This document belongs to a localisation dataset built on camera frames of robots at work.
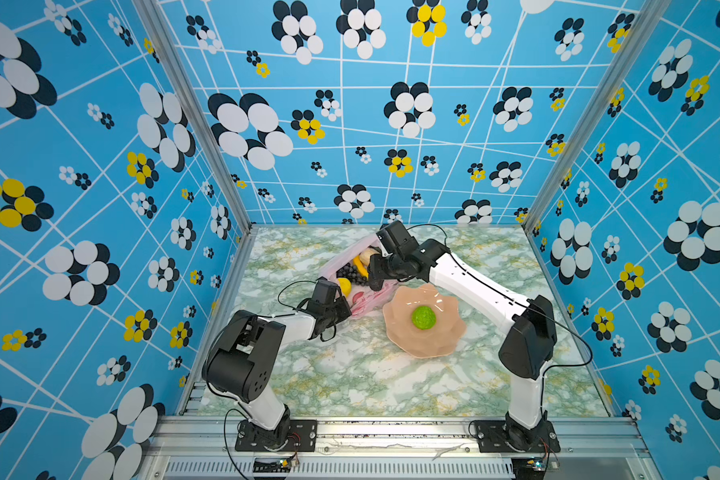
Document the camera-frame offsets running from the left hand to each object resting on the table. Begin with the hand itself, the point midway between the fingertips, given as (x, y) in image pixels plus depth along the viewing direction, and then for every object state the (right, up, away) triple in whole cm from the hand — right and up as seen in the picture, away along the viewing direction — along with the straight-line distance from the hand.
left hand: (351, 306), depth 96 cm
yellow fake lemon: (-2, +7, 0) cm, 7 cm away
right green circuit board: (+44, -34, -26) cm, 61 cm away
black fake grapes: (-1, +11, +6) cm, 13 cm away
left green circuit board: (-18, -34, -24) cm, 46 cm away
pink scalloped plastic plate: (+27, -9, -8) cm, 29 cm away
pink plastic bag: (+4, +2, -2) cm, 5 cm away
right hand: (+8, +13, -11) cm, 18 cm away
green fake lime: (+22, -2, -7) cm, 24 cm away
